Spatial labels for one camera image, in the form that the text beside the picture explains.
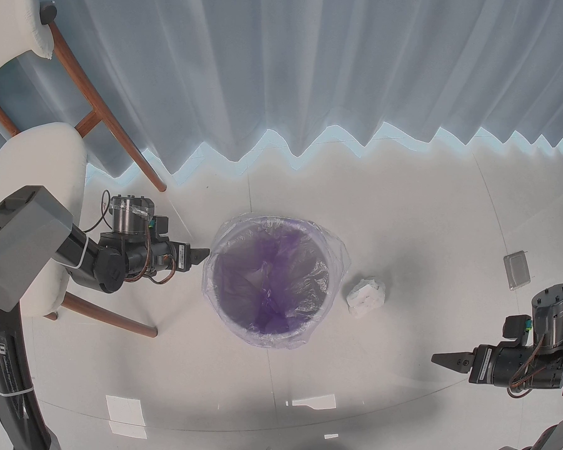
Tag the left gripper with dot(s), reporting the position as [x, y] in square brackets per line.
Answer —
[176, 257]

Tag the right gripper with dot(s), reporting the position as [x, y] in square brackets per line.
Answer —
[502, 366]

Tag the purple plastic bag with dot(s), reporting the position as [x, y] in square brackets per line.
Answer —
[272, 298]

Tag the white paper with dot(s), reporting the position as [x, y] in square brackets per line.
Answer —
[366, 298]

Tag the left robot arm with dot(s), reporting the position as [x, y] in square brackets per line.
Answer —
[23, 242]

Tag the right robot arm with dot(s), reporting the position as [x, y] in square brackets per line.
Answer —
[551, 312]

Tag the white trash bin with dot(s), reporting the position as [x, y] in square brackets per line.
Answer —
[244, 331]

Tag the wooden chair white cushions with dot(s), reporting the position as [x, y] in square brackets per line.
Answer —
[28, 167]

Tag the pale blue curtain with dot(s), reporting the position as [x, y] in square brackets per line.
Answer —
[309, 63]

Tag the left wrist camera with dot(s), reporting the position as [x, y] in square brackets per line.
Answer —
[159, 227]

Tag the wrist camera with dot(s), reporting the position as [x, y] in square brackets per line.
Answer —
[516, 330]
[159, 227]

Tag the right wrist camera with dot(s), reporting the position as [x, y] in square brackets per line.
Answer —
[516, 330]

